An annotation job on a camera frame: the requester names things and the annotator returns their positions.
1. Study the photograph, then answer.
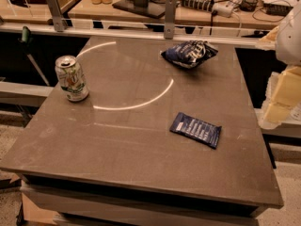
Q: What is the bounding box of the green handled tool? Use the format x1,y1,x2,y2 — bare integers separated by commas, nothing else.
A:
20,25,51,87

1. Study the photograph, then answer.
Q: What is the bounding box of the right metal bracket post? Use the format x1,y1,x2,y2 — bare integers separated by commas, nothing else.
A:
164,0,177,40

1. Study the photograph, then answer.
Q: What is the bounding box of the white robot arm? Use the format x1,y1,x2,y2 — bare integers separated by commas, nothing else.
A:
263,1,301,123

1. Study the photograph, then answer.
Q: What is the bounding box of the metal rail bar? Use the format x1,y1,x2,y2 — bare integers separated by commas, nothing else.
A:
0,22,277,50

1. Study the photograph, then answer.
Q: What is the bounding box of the black monitor stand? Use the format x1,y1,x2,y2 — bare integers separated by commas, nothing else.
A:
113,0,165,19

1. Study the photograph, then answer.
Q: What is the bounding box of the left metal bracket post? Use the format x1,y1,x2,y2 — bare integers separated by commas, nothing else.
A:
46,0,66,32

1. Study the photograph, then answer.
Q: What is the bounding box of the metal bracket post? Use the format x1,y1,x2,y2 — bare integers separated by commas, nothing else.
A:
164,0,177,40
46,0,66,32

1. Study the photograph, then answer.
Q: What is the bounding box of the blue chip bag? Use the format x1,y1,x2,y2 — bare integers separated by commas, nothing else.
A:
161,40,218,69

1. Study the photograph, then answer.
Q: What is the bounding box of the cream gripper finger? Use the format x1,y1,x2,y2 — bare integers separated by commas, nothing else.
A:
272,66,301,107
262,103,291,123

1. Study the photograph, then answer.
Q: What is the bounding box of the power strip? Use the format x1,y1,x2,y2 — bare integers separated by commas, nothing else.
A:
181,0,234,18

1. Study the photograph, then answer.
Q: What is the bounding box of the flat dark blue snack packet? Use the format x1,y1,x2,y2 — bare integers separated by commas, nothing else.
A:
169,112,222,149

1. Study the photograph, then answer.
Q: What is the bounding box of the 7up soda can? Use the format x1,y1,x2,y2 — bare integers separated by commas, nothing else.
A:
55,56,88,102

